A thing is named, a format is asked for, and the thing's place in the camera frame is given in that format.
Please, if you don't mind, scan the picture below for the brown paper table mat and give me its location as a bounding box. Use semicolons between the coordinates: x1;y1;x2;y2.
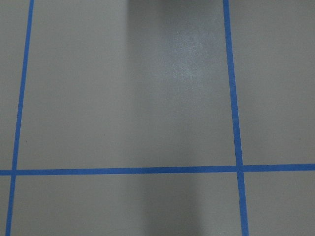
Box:
0;0;315;236

